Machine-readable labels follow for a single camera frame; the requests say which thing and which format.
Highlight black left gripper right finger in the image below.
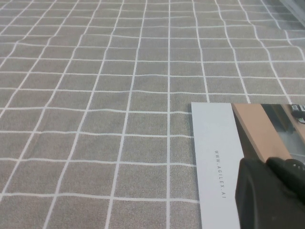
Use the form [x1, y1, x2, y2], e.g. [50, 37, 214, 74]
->
[265, 156, 305, 205]

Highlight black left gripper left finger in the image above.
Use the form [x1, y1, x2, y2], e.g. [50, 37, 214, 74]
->
[234, 157, 305, 229]

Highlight AgileX photo brochure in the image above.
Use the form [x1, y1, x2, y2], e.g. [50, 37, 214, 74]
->
[191, 102, 305, 229]

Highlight grey checked tablecloth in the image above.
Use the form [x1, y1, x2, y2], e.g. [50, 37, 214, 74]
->
[0, 0, 305, 229]

